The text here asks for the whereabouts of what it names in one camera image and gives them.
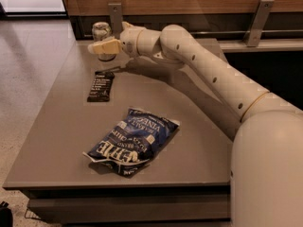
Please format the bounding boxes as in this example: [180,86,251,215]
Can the black object floor corner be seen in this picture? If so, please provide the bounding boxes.
[0,201,13,227]

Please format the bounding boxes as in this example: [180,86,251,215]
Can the black snack bar wrapper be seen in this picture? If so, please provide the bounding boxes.
[87,71,115,102]

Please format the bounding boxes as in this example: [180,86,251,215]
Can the blue chips bag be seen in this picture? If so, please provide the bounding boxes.
[83,108,180,177]

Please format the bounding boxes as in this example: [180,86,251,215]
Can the metal wall bracket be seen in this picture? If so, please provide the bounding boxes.
[243,0,275,47]
[108,3,123,39]

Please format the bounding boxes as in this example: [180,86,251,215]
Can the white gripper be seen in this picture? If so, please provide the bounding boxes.
[88,21,145,58]

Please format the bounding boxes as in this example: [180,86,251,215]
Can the white green 7up can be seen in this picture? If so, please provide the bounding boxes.
[92,22,116,61]

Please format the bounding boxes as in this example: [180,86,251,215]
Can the right metal wall bracket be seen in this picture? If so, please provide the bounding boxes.
[243,0,275,47]

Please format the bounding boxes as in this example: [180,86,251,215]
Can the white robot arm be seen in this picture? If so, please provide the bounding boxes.
[88,23,303,227]

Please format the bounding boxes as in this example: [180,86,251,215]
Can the left metal wall bracket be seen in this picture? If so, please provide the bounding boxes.
[108,3,123,39]

